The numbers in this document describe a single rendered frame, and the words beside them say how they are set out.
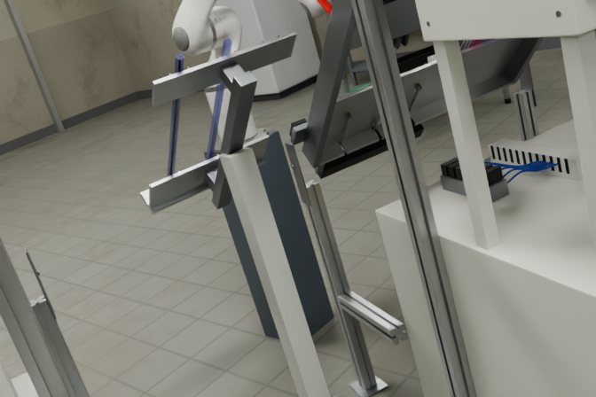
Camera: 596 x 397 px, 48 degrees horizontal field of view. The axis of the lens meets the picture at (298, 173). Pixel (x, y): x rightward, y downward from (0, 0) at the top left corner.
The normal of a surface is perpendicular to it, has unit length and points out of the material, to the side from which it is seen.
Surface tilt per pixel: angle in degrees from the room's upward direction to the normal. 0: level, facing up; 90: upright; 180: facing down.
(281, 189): 90
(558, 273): 0
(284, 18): 90
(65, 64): 90
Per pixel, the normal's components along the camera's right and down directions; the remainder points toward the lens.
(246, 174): 0.53, 0.11
